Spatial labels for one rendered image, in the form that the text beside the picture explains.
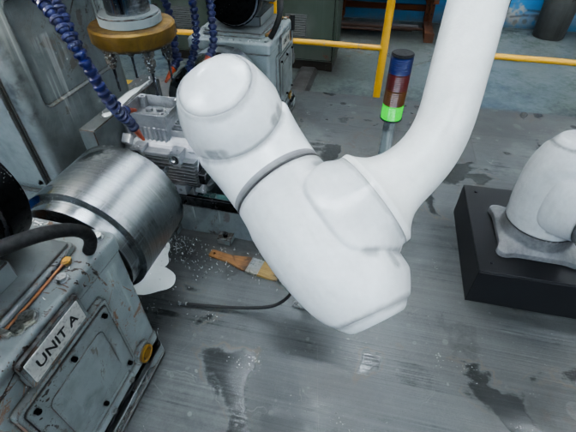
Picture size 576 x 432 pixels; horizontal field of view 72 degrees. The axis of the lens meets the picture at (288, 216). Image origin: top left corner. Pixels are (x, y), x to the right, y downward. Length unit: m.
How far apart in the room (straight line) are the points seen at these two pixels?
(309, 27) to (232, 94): 3.78
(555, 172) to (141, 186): 0.81
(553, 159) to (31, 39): 1.10
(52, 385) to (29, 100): 0.62
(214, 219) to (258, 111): 0.76
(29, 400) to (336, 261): 0.44
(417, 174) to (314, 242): 0.11
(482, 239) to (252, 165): 0.79
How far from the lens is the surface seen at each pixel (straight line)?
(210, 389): 0.88
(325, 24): 4.09
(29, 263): 0.66
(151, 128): 1.03
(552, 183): 0.96
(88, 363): 0.70
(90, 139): 1.01
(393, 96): 1.17
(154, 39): 0.92
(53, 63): 1.10
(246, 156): 0.37
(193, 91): 0.37
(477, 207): 1.16
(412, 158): 0.37
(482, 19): 0.45
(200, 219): 1.12
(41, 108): 1.06
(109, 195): 0.77
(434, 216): 1.26
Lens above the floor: 1.59
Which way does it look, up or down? 42 degrees down
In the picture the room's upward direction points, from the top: straight up
